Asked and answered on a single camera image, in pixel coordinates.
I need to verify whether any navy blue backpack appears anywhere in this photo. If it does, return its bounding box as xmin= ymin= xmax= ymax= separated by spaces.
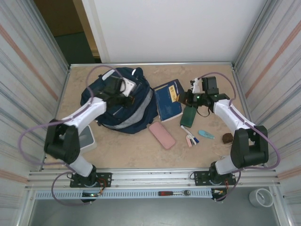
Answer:
xmin=80 ymin=67 xmax=158 ymax=135

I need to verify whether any green pencil case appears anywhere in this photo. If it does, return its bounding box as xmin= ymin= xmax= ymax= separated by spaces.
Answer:
xmin=180 ymin=105 xmax=197 ymax=129

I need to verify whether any large blue book yellow label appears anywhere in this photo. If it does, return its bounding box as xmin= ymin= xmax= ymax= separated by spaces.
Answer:
xmin=153 ymin=79 xmax=184 ymax=122

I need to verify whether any white marker blue cap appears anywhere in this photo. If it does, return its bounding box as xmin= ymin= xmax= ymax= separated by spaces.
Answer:
xmin=180 ymin=125 xmax=200 ymax=144

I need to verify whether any light blue correction tape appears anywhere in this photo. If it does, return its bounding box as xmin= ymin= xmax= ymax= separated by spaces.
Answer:
xmin=198 ymin=129 xmax=216 ymax=139

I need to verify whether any pink pencil case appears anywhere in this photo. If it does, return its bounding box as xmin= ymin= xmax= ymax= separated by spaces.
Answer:
xmin=148 ymin=121 xmax=176 ymax=150

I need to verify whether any white grey box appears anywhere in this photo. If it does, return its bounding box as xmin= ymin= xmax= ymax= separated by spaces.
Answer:
xmin=79 ymin=125 xmax=98 ymax=153

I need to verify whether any grey tape roll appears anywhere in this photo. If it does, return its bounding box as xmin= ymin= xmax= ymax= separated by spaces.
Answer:
xmin=249 ymin=188 xmax=273 ymax=208

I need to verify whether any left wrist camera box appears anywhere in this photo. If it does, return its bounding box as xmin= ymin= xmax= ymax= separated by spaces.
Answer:
xmin=120 ymin=79 xmax=137 ymax=97

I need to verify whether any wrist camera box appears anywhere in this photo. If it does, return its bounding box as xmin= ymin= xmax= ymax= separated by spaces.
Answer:
xmin=190 ymin=78 xmax=205 ymax=93
xmin=120 ymin=79 xmax=137 ymax=97

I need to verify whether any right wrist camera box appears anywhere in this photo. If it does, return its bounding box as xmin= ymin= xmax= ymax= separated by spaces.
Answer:
xmin=190 ymin=78 xmax=205 ymax=93

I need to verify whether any right gripper thin black cable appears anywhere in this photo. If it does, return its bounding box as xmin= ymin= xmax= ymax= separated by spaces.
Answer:
xmin=196 ymin=105 xmax=211 ymax=118

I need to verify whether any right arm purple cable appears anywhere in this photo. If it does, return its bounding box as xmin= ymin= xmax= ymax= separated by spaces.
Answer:
xmin=199 ymin=72 xmax=281 ymax=203

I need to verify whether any aluminium table frame bar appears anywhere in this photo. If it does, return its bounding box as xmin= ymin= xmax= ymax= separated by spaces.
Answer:
xmin=69 ymin=61 xmax=236 ymax=69

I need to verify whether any aluminium mounting rail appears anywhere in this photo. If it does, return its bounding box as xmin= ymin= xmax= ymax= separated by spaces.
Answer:
xmin=27 ymin=167 xmax=282 ymax=191

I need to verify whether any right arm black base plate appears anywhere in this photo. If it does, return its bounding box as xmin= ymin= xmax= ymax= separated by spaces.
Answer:
xmin=194 ymin=170 xmax=237 ymax=186

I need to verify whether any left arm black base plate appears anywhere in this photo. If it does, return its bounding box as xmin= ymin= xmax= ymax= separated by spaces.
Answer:
xmin=70 ymin=172 xmax=112 ymax=188

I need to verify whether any slotted grey cable duct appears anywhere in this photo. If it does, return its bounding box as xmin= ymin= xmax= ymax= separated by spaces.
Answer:
xmin=34 ymin=189 xmax=214 ymax=200

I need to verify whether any ratchet wrench red handle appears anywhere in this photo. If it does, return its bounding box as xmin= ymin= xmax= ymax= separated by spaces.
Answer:
xmin=158 ymin=189 xmax=191 ymax=197

